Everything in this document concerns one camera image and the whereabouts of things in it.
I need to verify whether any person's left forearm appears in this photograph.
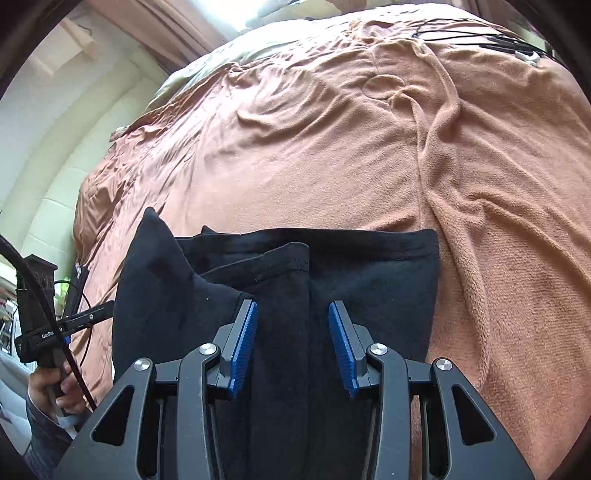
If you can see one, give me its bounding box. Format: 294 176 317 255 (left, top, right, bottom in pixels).
24 397 78 468

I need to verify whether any cream padded headboard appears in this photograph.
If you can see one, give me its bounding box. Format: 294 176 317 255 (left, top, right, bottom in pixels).
0 46 172 261

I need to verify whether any orange-brown blanket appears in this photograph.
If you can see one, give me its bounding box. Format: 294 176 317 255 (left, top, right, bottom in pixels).
71 4 591 480

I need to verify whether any thin black wire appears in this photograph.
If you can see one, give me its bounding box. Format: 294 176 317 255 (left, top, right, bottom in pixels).
52 280 119 371

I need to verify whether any cluttered bedside table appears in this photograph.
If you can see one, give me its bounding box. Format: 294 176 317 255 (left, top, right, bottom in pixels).
0 271 25 357

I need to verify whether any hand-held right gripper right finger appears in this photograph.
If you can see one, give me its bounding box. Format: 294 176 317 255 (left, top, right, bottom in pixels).
328 300 536 480

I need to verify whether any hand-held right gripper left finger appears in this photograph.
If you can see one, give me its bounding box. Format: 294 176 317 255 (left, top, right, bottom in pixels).
53 299 258 480

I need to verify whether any beige duvet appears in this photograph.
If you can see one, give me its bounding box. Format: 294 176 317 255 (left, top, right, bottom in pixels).
147 11 354 114

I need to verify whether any bundle of black cables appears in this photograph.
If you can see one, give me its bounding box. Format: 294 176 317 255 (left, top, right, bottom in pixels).
412 17 557 68

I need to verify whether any person's left hand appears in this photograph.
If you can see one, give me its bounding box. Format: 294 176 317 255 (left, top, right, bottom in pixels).
27 359 89 417

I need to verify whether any black bear print t-shirt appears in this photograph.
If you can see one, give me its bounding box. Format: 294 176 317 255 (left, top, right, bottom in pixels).
112 207 439 480

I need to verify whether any pink-brown curtain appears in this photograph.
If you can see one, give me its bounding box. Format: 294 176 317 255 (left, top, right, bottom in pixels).
87 0 247 75

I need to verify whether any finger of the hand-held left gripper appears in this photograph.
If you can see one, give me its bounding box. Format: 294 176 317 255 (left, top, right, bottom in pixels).
60 300 115 334

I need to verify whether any thick black cable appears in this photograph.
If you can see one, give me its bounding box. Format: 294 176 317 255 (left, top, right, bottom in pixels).
0 234 99 412

